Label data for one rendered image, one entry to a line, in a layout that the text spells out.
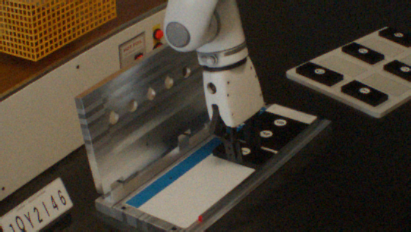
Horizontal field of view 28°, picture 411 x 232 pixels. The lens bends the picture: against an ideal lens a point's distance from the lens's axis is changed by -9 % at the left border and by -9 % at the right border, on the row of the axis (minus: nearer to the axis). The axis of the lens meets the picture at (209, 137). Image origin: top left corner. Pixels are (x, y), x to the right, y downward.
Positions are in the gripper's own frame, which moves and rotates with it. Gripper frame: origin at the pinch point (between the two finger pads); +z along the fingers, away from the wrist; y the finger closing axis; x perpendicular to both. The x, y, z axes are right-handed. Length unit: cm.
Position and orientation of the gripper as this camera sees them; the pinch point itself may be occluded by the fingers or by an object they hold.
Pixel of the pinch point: (243, 144)
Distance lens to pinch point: 154.8
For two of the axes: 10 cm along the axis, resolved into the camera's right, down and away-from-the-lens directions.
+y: 5.9, -4.3, 6.9
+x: -7.8, -0.7, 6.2
